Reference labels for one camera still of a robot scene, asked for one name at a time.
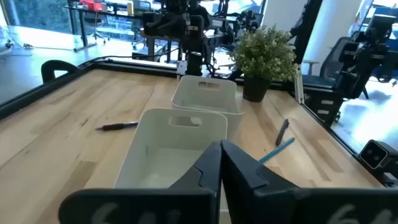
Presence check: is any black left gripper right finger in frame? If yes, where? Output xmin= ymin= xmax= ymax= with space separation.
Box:
xmin=221 ymin=140 xmax=398 ymax=224

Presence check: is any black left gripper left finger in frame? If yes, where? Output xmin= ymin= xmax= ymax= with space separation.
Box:
xmin=58 ymin=140 xmax=222 ymax=224

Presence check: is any dark grey pen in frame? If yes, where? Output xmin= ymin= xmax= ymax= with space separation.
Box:
xmin=275 ymin=118 xmax=290 ymax=147

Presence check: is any clear pen with black grip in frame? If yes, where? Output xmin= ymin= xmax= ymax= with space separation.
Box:
xmin=95 ymin=121 xmax=139 ymax=132

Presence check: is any white plastic bin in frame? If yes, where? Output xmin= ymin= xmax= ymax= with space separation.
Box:
xmin=170 ymin=75 xmax=246 ymax=141
xmin=113 ymin=108 xmax=228 ymax=190

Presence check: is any potted green plant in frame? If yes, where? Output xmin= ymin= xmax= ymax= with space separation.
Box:
xmin=229 ymin=24 xmax=300 ymax=103

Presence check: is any black curved chair back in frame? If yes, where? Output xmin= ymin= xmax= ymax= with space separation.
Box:
xmin=40 ymin=59 xmax=80 ymax=84

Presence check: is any black background desk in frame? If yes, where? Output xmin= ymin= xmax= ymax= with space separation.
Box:
xmin=65 ymin=0 xmax=147 ymax=52

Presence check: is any red box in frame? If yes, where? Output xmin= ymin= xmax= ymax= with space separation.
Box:
xmin=79 ymin=0 xmax=106 ymax=12

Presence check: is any black frame bracket with labels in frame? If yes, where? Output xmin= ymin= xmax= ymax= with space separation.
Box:
xmin=303 ymin=86 xmax=345 ymax=127

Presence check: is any black table-level camera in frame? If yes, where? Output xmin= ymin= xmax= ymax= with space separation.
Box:
xmin=358 ymin=139 xmax=398 ymax=187

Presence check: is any white corner post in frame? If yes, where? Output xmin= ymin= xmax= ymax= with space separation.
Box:
xmin=294 ymin=73 xmax=305 ymax=105

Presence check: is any black vertical frame pillar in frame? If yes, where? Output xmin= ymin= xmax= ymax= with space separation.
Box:
xmin=290 ymin=0 xmax=324 ymax=65

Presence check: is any black table frame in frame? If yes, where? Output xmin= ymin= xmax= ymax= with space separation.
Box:
xmin=0 ymin=60 xmax=398 ymax=188

